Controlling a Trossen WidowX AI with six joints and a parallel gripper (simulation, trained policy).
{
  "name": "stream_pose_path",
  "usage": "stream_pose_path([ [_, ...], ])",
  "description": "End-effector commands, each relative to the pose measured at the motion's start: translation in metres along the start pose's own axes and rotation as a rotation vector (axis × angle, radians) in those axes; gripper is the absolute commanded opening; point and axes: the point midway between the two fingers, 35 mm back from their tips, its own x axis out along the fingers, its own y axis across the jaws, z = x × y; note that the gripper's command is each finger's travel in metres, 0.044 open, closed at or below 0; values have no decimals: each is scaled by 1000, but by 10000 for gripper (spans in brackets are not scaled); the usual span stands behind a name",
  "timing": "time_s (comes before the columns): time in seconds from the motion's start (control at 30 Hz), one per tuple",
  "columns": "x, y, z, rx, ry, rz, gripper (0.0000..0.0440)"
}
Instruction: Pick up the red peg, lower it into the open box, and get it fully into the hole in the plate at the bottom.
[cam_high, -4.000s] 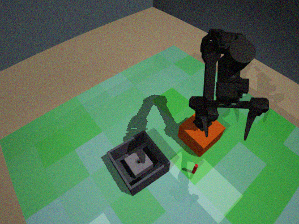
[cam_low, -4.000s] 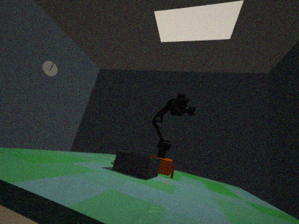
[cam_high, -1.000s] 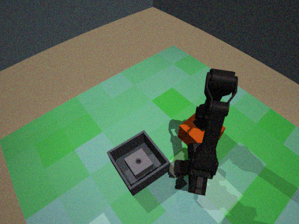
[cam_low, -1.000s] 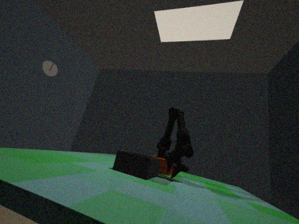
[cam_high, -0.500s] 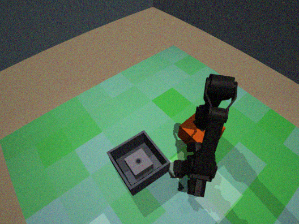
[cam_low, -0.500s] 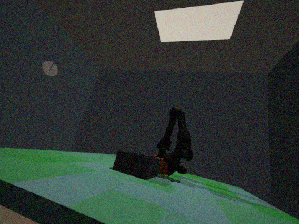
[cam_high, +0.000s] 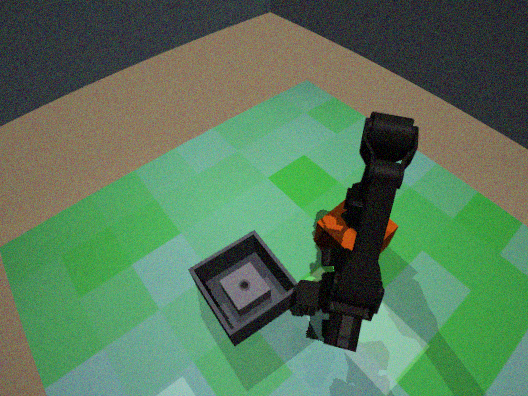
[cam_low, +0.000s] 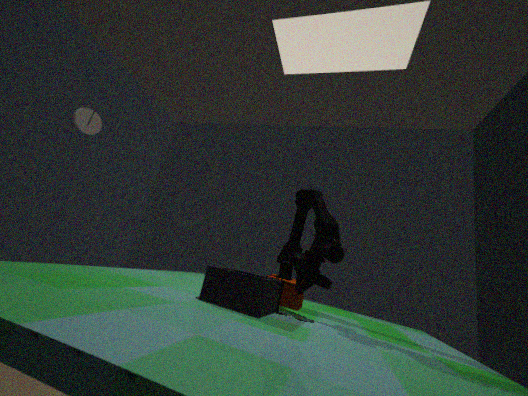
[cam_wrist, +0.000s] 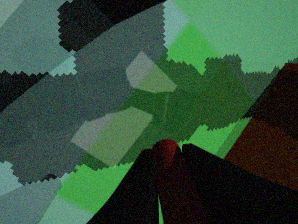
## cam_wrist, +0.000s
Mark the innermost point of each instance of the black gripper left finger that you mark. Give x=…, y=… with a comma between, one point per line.
x=136, y=200

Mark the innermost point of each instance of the dark red peg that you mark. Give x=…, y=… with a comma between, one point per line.
x=179, y=200

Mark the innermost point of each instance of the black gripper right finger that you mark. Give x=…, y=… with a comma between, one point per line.
x=231, y=195

